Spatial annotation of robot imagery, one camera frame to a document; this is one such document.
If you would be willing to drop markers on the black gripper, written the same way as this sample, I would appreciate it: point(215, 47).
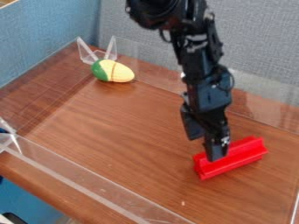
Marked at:
point(203, 113)

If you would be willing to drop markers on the red plastic block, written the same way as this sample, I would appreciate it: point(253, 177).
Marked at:
point(244, 152)

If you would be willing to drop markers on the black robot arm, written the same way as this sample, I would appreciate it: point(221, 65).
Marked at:
point(186, 25)

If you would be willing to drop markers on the clear acrylic back barrier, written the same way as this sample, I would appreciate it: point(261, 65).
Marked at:
point(265, 100)

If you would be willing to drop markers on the clear acrylic barrier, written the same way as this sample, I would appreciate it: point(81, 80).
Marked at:
point(265, 100)
point(103, 190)

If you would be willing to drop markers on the clear acrylic front barrier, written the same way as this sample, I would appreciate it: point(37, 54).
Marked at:
point(103, 190)

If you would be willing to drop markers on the yellow green toy corn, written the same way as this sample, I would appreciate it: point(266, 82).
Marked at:
point(111, 71)

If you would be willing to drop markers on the clear acrylic corner bracket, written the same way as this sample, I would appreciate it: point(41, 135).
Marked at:
point(90, 56)

